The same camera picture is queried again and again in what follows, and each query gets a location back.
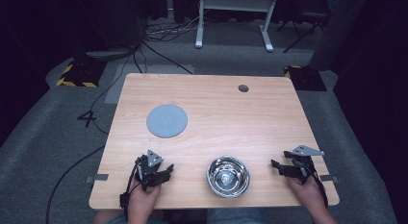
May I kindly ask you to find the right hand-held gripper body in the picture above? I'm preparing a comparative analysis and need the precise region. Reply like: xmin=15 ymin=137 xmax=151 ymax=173
xmin=291 ymin=144 xmax=325 ymax=186

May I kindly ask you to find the left hand-held gripper cable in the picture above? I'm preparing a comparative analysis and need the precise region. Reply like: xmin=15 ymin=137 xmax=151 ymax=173
xmin=118 ymin=163 xmax=144 ymax=220

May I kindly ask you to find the long black floor cable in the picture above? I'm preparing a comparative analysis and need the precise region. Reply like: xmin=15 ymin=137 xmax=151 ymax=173
xmin=45 ymin=144 xmax=107 ymax=224

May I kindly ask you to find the person's right hand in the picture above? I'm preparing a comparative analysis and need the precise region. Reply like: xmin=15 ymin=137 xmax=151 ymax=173
xmin=286 ymin=176 xmax=327 ymax=219

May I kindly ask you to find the grey curtain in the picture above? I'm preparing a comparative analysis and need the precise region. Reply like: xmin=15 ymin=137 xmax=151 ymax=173
xmin=308 ymin=0 xmax=369 ymax=72

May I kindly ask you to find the person's left hand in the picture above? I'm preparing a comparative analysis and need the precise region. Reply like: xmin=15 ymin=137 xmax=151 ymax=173
xmin=127 ymin=184 xmax=162 ymax=216

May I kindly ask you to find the white metal desk frame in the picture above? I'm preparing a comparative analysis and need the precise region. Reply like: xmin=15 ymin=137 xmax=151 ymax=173
xmin=194 ymin=0 xmax=279 ymax=53

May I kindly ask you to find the bundle of cables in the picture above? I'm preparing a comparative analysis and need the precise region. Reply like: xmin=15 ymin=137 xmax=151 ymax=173
xmin=143 ymin=12 xmax=201 ymax=43

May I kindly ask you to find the stainless steel bowl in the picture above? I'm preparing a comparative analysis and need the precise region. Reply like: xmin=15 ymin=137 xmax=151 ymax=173
xmin=206 ymin=156 xmax=251 ymax=199

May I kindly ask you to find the person's left leg in jeans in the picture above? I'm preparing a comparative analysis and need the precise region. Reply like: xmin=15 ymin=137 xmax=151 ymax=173
xmin=93 ymin=209 xmax=167 ymax=224

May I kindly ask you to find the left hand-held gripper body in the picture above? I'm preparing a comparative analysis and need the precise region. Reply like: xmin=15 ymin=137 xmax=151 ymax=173
xmin=134 ymin=149 xmax=165 ymax=191

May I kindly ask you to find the gray round plate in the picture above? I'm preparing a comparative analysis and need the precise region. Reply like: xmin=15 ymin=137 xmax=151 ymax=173
xmin=146 ymin=103 xmax=189 ymax=139

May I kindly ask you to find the black tripod stand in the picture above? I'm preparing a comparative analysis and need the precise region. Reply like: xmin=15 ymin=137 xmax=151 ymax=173
xmin=276 ymin=11 xmax=332 ymax=54

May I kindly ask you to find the person's leg in jeans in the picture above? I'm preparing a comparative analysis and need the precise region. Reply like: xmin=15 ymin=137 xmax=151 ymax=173
xmin=206 ymin=207 xmax=269 ymax=224
xmin=93 ymin=209 xmax=167 ymax=224

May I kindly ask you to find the thin black floor cable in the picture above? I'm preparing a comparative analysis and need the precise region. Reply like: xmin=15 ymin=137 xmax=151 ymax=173
xmin=89 ymin=44 xmax=142 ymax=136

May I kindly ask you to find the black yellow striped base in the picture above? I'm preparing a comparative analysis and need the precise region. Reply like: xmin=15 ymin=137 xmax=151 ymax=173
xmin=55 ymin=58 xmax=108 ymax=88
xmin=283 ymin=64 xmax=328 ymax=92

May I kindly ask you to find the grey tape strip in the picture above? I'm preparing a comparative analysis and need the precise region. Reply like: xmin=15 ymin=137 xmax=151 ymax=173
xmin=319 ymin=174 xmax=340 ymax=184
xmin=85 ymin=173 xmax=110 ymax=185

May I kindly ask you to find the hand-held gripper cable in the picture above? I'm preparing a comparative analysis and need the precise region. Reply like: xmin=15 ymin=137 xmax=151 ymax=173
xmin=307 ymin=166 xmax=329 ymax=210
xmin=118 ymin=163 xmax=144 ymax=220

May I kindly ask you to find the person's right leg in jeans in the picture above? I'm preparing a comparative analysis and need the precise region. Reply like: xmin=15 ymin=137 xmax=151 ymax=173
xmin=206 ymin=207 xmax=269 ymax=224

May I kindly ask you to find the right hand-held gripper cable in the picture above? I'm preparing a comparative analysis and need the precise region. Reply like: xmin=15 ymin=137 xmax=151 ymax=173
xmin=307 ymin=166 xmax=329 ymax=210

